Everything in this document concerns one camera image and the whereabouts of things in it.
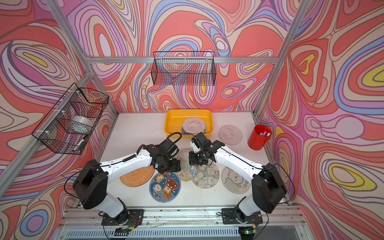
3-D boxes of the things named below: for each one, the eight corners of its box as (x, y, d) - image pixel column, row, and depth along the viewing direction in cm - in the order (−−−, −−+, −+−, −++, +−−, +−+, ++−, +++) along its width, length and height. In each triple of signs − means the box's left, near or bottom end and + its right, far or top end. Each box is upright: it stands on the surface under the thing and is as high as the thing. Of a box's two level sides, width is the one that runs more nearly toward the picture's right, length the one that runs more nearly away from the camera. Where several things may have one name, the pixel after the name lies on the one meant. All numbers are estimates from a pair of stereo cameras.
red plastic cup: (249, 150, 101) (256, 138, 89) (246, 137, 107) (252, 124, 96) (265, 150, 100) (274, 138, 89) (261, 137, 107) (268, 124, 96)
